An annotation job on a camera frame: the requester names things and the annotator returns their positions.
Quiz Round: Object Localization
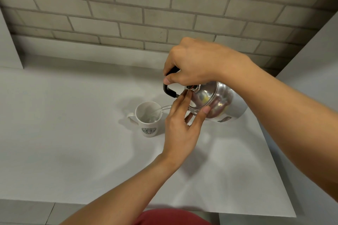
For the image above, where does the person's red garment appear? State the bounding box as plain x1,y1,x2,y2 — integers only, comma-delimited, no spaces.
132,208,213,225

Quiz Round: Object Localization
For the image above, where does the steel kettle lid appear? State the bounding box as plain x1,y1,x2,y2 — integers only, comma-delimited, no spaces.
185,85,219,115

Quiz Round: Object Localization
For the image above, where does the stainless steel kettle black handle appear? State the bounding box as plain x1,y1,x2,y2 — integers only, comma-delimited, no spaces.
163,66,249,123

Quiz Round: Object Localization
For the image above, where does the person's left hand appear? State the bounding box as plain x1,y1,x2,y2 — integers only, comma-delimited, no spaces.
161,91,212,165

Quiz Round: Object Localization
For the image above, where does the person's right hand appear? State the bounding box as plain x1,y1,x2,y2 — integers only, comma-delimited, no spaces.
162,37,253,93

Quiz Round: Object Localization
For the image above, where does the person's right forearm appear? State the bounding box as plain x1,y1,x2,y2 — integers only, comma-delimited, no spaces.
232,55,338,196

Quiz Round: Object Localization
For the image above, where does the white mug with green emblem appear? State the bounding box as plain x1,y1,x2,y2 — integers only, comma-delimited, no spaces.
127,101,162,138

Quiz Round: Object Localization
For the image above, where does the stream of water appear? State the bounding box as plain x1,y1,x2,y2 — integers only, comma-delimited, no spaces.
149,105,174,118

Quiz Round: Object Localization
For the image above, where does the person's left forearm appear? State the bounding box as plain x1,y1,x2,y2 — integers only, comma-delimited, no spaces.
60,153,189,225

